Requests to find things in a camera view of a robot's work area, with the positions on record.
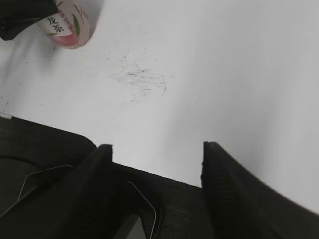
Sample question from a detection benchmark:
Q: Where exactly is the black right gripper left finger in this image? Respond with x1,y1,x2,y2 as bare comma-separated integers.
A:
57,145,160,239

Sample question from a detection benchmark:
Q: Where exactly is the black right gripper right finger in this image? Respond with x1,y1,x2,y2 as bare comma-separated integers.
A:
201,142,319,239

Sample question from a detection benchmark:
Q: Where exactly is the pink oolong tea bottle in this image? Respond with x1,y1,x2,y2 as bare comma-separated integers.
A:
37,0,92,49

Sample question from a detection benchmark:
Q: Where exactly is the black robot base cover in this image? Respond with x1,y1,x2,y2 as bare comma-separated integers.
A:
0,118,214,239

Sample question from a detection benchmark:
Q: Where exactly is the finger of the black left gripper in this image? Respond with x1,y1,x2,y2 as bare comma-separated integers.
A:
0,0,58,41

